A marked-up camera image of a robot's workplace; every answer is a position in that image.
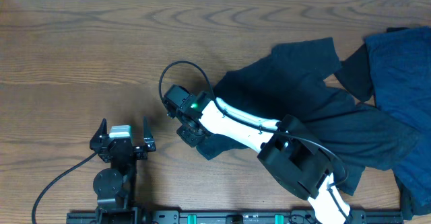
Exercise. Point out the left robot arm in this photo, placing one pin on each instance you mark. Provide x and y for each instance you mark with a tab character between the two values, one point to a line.
115	186

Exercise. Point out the dark teal t-shirt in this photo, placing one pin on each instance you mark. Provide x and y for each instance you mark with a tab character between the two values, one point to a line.
291	81

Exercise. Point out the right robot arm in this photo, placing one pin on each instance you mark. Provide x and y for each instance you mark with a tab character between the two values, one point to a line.
287	150

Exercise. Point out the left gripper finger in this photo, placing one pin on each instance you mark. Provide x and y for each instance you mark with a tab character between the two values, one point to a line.
147	135
101	132

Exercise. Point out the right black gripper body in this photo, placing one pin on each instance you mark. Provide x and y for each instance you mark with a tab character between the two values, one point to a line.
190	138

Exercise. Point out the blue garment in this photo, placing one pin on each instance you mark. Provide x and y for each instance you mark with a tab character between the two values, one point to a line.
399	63

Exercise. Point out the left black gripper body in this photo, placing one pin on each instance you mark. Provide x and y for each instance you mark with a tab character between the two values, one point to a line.
141	156

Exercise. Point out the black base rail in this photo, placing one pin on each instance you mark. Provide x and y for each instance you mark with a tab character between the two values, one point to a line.
178	217

